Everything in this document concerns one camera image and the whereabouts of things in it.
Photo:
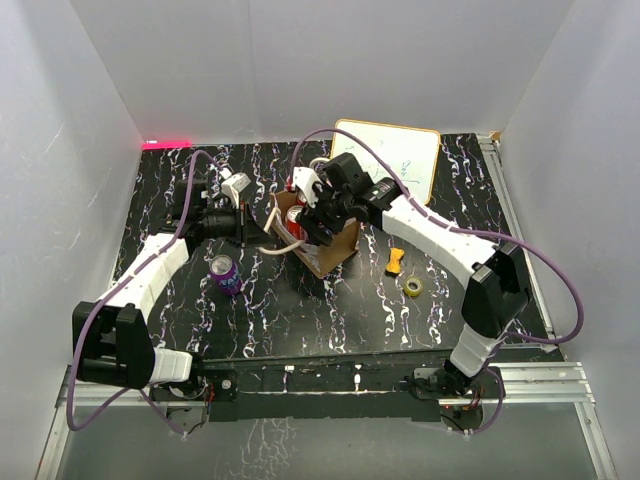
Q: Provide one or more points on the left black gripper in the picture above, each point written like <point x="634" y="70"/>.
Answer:
<point x="247" y="231"/>

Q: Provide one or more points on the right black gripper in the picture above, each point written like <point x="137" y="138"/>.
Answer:
<point x="310" y="218"/>

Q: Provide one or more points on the red cola can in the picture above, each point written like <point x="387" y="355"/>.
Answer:
<point x="300" y="198"/>
<point x="294" y="230"/>

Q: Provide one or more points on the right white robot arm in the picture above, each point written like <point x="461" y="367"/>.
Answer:
<point x="495" y="277"/>

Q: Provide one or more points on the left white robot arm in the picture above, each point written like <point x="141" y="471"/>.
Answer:
<point x="111" y="342"/>

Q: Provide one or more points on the purple soda can left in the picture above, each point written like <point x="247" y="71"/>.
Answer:
<point x="225" y="273"/>

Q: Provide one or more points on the orange dog bone toy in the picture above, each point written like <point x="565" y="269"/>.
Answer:
<point x="394" y="264"/>

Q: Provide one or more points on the yellow tape roll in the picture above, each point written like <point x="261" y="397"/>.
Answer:
<point x="413" y="287"/>

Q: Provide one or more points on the pink red tape strip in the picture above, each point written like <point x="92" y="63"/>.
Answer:
<point x="161" y="145"/>

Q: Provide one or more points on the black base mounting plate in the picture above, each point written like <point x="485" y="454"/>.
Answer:
<point x="416" y="385"/>

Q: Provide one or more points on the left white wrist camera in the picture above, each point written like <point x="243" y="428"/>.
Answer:
<point x="233" y="187"/>

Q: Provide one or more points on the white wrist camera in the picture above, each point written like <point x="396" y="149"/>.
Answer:
<point x="233" y="187"/>
<point x="307" y="180"/>

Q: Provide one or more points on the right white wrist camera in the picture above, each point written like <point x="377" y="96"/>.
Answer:
<point x="307" y="180"/>

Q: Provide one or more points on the small whiteboard orange frame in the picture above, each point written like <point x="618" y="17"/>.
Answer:
<point x="412" y="153"/>

